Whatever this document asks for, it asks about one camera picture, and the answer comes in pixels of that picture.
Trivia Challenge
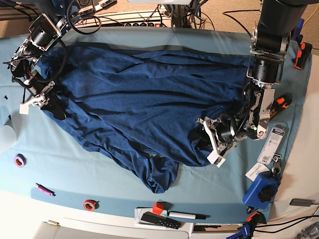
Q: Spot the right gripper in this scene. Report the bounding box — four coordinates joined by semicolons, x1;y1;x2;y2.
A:
21;80;67;120

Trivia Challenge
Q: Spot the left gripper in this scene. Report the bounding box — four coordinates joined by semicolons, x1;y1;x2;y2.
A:
188;116;237;159

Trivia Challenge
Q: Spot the blue t-shirt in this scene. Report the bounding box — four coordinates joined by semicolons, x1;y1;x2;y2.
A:
38;43;249;194

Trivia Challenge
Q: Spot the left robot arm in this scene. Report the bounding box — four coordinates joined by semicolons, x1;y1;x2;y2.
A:
195;0;314;164

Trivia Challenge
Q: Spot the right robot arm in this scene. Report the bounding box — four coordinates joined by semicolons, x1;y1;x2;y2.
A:
6;0;102;120

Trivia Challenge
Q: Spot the light blue table cloth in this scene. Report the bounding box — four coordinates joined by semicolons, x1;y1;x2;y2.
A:
0;27;318;223

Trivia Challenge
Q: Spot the white translucent cup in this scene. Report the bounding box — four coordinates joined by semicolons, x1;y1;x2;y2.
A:
0;125;17;153

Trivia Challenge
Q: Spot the purple tape roll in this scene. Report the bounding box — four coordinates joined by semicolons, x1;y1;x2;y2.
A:
14;154;26;167

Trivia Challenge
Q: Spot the white paper tag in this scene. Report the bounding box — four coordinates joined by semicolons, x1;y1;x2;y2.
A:
245;162;270;182

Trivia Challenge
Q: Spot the packaged tool blister card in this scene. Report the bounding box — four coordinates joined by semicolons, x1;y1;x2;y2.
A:
257;122;287;165

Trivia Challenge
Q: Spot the pink marker pen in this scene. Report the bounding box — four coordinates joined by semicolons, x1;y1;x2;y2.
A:
35;183;56;197

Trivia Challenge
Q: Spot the red cube block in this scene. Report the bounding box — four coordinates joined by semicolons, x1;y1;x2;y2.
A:
152;202;164;215

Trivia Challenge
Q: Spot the white black marker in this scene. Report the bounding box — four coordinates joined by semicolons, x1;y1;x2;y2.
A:
167;211;207;220

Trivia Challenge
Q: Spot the metal keys carabiner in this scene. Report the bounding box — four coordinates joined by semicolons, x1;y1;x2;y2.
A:
272;153;282;178

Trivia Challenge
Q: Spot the blue box with knob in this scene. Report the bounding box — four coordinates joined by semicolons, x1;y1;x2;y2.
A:
243;172;281;210

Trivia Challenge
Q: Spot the orange black utility knife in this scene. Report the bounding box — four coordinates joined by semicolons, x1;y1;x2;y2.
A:
270;94;292;120

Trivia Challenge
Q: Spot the black remote control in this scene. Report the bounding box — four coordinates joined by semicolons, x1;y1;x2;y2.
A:
141;212;182;230

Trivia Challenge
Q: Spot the blue orange bottom clamp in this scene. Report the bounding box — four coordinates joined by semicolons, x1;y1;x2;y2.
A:
227;212;261;239

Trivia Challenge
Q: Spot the red tape roll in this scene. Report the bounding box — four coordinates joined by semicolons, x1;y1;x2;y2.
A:
83;199;99;212

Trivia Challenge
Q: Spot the grey adapter box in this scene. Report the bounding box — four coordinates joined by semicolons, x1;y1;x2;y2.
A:
290;198;313;207

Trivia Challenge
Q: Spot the power strip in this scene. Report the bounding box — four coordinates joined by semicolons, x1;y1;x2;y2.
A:
74;10;175;28

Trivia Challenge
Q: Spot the orange black clamp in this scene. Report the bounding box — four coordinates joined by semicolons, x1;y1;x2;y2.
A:
292;42;313;70

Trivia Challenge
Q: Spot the blue black clamp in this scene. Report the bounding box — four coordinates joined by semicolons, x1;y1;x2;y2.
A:
291;18;305;40

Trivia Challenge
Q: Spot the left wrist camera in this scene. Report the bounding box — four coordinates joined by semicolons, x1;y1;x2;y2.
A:
207;151;226;168

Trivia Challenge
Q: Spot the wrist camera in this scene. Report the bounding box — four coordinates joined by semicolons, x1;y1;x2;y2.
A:
19;103;29;115
207;151;226;168

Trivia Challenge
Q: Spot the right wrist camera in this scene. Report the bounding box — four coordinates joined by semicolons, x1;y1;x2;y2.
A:
19;103;29;115

